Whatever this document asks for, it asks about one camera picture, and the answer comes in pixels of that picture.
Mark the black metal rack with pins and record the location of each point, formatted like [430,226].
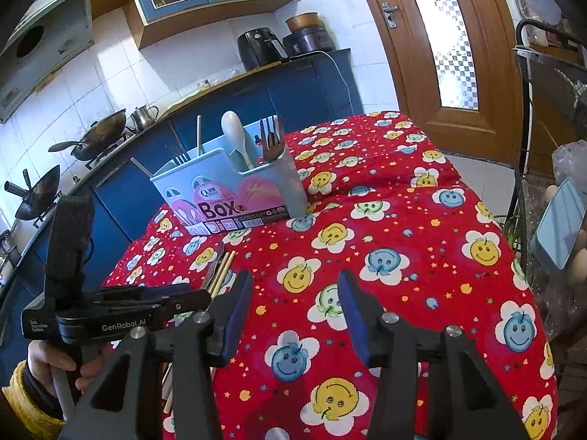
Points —
[536,82]

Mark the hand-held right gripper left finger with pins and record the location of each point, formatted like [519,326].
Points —
[239,318]

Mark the wooden chopstick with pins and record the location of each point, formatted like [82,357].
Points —
[141,167]
[221,269]
[228,263]
[199,135]

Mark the beige spoon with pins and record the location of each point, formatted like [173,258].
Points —
[233,127]

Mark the crumpled clear plastic bag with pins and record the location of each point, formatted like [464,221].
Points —
[571,160]

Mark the light blue framed mirror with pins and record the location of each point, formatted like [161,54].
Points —
[559,224]

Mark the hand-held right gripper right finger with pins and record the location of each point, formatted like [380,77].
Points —
[351,316]

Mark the red smiley-print tablecloth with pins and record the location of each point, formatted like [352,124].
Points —
[412,247]

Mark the large black wok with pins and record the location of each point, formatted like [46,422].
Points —
[103,133]

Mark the person's left hand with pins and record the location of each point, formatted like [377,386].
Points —
[39,357]

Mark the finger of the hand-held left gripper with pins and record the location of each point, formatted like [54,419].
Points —
[137,293]
[183,302]

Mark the wooden door with glass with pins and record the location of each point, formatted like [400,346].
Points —
[412,78]

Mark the grey range hood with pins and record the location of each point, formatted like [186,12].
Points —
[41,41]

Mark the steel knife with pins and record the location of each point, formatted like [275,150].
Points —
[213,271]

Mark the steel kettle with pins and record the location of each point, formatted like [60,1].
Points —
[143,117]

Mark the light blue utensil holder box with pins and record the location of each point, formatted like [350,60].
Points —
[215,206]

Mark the small container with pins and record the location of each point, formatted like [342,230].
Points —
[204,85]

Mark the blue base cabinets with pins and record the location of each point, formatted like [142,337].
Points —
[293,87]

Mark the dark rice cooker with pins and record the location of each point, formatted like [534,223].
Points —
[309,41]

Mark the small black wok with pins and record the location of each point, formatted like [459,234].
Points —
[41,195]

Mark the gas stove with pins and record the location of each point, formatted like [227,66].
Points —
[108,153]

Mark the black air fryer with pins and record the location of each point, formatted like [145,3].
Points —
[259,50]

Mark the blue glass-door wall cabinet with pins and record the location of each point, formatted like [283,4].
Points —
[202,13]

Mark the person's left forearm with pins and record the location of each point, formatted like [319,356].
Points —
[32,403]

